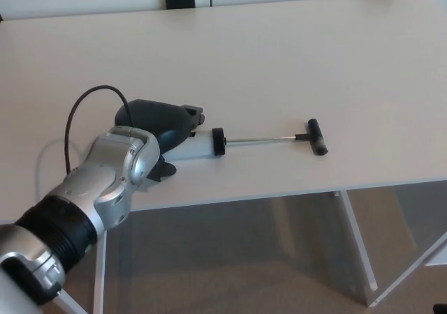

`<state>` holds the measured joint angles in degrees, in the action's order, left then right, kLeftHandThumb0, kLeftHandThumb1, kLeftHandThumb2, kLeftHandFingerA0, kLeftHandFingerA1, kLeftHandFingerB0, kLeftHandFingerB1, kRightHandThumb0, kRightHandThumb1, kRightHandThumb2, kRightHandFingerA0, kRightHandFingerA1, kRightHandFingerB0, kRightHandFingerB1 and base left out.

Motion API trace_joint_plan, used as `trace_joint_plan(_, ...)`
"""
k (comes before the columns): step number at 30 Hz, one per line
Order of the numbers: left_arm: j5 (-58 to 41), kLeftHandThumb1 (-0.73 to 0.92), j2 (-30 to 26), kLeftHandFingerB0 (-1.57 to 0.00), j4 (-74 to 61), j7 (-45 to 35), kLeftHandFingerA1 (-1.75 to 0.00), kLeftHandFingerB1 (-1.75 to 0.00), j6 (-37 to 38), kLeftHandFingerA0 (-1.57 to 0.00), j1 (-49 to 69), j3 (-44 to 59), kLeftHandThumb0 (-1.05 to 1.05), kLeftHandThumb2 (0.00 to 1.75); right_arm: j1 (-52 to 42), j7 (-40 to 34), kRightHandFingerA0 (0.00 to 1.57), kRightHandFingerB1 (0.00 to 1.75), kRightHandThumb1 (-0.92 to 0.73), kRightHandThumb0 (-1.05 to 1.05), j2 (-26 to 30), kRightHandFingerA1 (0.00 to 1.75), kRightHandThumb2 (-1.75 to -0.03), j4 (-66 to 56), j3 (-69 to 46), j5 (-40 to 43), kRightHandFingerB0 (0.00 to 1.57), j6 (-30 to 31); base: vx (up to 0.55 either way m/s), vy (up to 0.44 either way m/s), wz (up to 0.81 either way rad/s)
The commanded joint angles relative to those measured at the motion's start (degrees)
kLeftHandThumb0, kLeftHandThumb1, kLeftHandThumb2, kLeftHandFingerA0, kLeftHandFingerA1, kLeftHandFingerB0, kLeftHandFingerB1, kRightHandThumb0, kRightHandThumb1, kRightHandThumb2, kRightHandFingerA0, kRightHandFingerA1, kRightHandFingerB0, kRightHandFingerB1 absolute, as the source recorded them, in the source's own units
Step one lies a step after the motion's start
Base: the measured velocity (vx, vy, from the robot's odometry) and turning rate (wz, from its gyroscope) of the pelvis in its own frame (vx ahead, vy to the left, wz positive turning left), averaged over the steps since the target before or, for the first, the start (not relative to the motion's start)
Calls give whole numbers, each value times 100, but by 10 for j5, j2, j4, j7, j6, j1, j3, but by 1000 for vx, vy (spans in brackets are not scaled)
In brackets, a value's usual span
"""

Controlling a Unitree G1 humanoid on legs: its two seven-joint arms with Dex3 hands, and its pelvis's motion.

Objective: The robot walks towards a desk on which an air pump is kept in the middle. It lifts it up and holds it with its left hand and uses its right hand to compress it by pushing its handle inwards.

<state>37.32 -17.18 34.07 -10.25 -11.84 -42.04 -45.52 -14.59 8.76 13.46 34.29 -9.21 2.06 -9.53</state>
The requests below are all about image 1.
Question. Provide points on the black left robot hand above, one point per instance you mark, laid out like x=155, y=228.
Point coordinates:
x=157, y=118

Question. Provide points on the white black hand air pump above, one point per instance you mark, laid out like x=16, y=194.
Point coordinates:
x=202, y=146

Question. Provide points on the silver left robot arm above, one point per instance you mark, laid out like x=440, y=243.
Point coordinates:
x=104, y=174

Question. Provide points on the white desk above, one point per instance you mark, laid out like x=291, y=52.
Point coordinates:
x=100, y=275

